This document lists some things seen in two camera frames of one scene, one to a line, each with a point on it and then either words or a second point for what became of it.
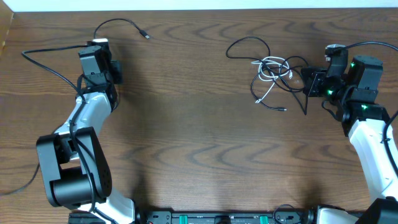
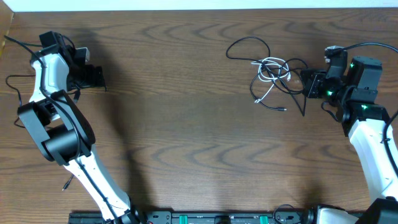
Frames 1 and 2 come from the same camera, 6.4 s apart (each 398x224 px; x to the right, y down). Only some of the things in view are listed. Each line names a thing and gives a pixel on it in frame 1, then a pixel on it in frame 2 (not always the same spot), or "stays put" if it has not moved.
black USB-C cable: x=15 y=190 to x=20 y=101
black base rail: x=206 y=217 stays put
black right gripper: x=312 y=82 stays put
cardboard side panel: x=6 y=15 stays put
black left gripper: x=116 y=69 to x=92 y=80
